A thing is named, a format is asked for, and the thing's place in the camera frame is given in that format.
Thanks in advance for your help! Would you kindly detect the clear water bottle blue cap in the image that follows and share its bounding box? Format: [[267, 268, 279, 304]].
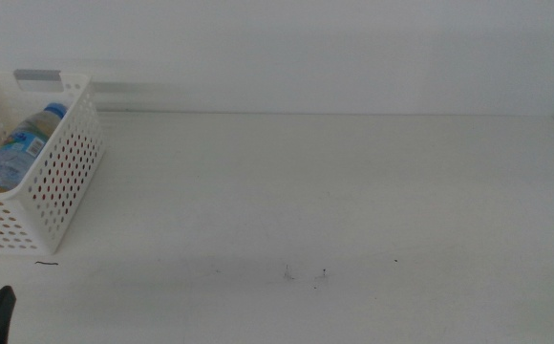
[[0, 101, 69, 192]]

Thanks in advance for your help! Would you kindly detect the yellow tea bottle green label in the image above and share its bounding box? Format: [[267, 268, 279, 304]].
[[0, 110, 64, 195]]

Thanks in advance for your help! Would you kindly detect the white perforated plastic basket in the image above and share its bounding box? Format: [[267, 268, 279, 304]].
[[0, 70, 106, 256]]

